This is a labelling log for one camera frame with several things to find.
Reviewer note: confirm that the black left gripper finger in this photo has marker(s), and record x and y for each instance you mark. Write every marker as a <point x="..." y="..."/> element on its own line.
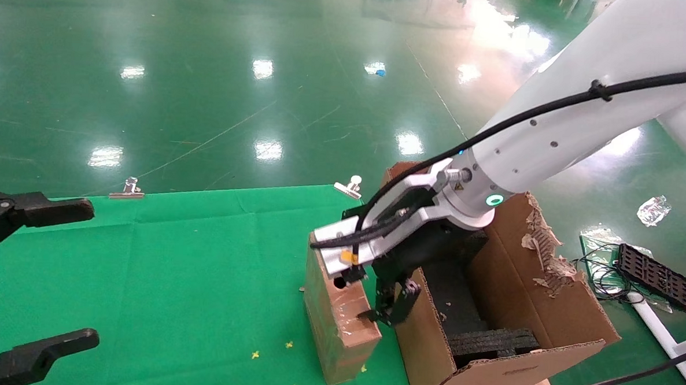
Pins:
<point x="41" y="211"/>
<point x="29" y="361"/>

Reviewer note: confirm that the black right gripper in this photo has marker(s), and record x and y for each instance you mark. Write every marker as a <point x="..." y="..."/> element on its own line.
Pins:
<point x="416" y="250"/>

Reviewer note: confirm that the small brown cardboard box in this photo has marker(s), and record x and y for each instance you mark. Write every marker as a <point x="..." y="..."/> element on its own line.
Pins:
<point x="336" y="342"/>

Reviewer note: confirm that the large open cardboard carton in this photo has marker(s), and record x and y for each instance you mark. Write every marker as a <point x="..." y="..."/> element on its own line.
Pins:
<point x="428" y="358"/>

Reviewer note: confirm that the silver binder clip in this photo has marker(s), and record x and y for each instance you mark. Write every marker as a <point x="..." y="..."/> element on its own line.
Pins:
<point x="349" y="187"/>
<point x="128" y="189"/>

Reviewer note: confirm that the black foam insert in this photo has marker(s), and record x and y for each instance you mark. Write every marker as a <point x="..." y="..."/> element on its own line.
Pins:
<point x="487" y="342"/>

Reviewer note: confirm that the green tablecloth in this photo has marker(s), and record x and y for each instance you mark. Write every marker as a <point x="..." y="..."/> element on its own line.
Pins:
<point x="201" y="267"/>

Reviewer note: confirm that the clear bag with green label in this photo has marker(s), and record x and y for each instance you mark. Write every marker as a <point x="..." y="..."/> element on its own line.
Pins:
<point x="595" y="241"/>

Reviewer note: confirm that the black plastic grid tray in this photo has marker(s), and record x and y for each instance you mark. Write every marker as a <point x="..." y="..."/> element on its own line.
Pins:
<point x="656" y="277"/>

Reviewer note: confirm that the crumpled clear plastic wrapper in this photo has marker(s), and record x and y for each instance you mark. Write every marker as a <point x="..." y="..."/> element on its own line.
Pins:
<point x="653" y="210"/>

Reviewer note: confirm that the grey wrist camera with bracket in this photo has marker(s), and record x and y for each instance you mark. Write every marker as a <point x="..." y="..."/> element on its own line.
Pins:
<point x="331" y="261"/>

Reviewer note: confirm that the white metal frame leg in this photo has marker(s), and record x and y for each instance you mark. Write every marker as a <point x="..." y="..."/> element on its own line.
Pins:
<point x="661" y="333"/>

